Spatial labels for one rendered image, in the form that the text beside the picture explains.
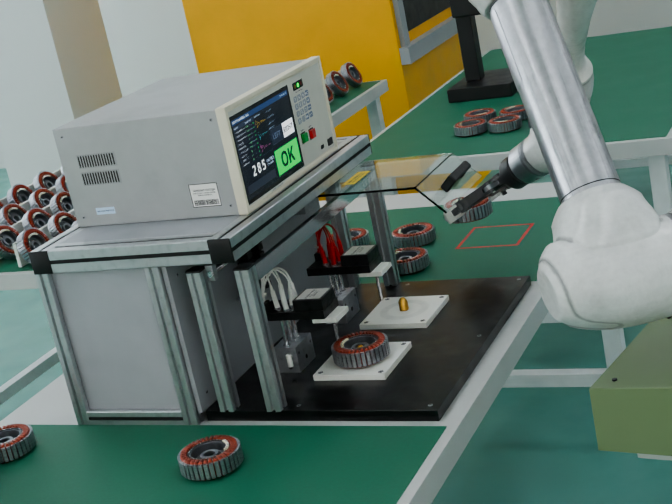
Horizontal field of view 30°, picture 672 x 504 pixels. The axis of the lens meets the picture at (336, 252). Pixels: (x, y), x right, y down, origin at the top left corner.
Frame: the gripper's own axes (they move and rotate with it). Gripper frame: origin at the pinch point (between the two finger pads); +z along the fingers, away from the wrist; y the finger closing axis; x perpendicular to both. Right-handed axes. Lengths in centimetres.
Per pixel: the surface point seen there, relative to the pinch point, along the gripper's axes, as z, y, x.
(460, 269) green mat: 9.2, -3.7, -11.1
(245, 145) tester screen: -22, -64, 26
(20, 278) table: 129, -42, 56
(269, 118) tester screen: -20, -54, 30
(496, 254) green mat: 7.1, 7.0, -12.2
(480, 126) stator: 76, 102, 32
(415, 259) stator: 15.7, -8.2, -3.6
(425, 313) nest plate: -6.3, -33.7, -16.7
